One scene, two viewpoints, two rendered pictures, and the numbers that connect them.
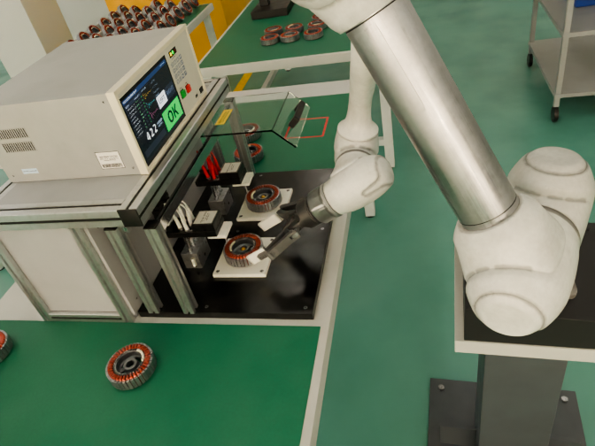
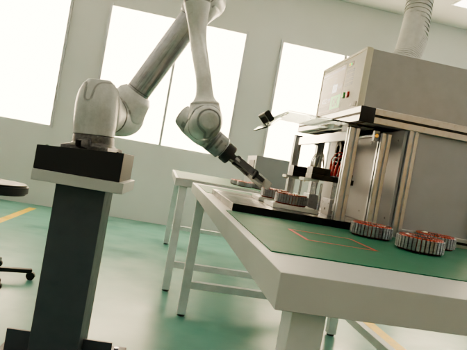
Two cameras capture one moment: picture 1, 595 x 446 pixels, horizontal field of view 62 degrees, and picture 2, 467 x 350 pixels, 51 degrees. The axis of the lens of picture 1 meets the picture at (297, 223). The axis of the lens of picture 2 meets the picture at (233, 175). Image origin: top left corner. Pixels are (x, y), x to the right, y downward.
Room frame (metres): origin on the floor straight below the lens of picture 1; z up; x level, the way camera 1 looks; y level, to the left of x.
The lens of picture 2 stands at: (2.68, -0.82, 0.87)
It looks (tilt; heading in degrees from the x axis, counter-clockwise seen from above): 1 degrees down; 154
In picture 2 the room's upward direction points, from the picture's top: 10 degrees clockwise
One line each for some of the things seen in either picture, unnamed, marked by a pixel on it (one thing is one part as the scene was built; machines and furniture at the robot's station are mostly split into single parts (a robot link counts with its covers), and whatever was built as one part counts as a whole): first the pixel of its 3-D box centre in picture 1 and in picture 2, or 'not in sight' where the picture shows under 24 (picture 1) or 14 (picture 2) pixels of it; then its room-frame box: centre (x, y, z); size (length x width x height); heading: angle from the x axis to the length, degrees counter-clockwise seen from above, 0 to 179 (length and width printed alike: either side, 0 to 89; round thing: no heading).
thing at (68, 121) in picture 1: (102, 100); (388, 98); (1.30, 0.43, 1.22); 0.44 x 0.39 x 0.20; 162
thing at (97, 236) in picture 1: (162, 194); (355, 176); (1.27, 0.36, 0.92); 0.66 x 0.01 x 0.30; 162
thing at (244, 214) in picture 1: (265, 204); (290, 206); (1.31, 0.09, 0.78); 0.15 x 0.15 x 0.01; 72
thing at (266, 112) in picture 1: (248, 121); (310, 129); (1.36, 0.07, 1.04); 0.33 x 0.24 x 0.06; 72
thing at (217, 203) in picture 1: (220, 201); (331, 207); (1.35, 0.22, 0.80); 0.08 x 0.05 x 0.06; 162
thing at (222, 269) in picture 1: (245, 257); (274, 200); (1.08, 0.16, 0.78); 0.15 x 0.15 x 0.01; 72
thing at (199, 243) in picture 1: (196, 251); (310, 201); (1.12, 0.30, 0.80); 0.08 x 0.05 x 0.06; 162
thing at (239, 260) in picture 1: (243, 249); (275, 193); (1.08, 0.16, 0.80); 0.11 x 0.11 x 0.04
